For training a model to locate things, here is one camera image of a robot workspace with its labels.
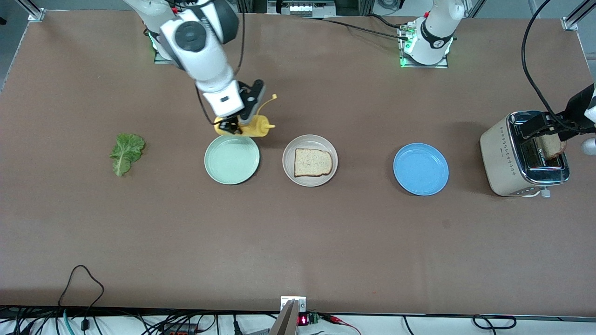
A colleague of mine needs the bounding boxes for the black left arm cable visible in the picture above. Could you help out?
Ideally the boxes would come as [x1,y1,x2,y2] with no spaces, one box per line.
[521,0,587,135]

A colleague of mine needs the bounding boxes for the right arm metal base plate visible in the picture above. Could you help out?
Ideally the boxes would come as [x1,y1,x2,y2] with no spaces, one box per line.
[154,44,175,65]

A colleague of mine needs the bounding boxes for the black cable across table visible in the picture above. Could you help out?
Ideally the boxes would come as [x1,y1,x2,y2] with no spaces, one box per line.
[303,15,411,41]

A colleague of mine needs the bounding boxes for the aluminium table corner bracket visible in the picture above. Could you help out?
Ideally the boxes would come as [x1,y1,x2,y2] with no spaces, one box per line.
[16,0,46,22]
[561,0,596,31]

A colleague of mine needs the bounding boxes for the yellow squeeze mustard bottle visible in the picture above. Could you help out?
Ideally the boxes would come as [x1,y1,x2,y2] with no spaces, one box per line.
[214,94,278,138]

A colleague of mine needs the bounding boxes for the brown bread slice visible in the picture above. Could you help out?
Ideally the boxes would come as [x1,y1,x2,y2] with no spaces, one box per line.
[294,148,333,177]
[535,134,568,160]

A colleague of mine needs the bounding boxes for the beige plate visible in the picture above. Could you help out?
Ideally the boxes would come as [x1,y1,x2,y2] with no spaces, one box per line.
[282,134,339,188]

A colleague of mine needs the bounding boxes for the red clip lead cable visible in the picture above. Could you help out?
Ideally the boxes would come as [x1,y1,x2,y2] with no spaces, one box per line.
[321,314,361,335]

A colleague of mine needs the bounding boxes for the light green plate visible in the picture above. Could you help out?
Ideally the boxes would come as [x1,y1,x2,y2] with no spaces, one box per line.
[204,134,260,185]

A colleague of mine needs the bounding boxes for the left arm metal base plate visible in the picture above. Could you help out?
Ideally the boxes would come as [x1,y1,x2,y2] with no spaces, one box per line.
[400,21,449,69]

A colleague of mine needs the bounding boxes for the grey camera mount bar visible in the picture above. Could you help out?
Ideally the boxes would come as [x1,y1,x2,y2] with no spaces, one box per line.
[268,300,299,335]

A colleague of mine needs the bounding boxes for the black coiled cable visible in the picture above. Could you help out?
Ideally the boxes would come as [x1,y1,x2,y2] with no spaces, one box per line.
[403,315,517,332]

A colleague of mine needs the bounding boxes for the thin black looped cable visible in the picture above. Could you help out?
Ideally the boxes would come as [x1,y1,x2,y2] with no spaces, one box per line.
[58,265,105,335]

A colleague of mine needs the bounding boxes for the white metal mounting bracket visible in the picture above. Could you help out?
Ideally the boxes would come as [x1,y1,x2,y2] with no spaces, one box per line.
[281,296,306,313]

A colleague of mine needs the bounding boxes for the green lettuce leaf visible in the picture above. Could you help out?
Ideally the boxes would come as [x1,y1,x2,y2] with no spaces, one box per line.
[109,134,146,177]

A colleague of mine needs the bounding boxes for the beige chrome toaster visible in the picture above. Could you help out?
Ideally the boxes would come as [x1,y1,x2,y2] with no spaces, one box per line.
[480,110,571,198]

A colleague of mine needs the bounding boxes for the black box with lit panel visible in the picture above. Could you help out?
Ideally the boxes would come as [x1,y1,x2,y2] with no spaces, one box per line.
[268,0,336,17]

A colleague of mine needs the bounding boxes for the blue plate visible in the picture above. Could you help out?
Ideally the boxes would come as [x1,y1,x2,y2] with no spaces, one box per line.
[393,143,449,196]

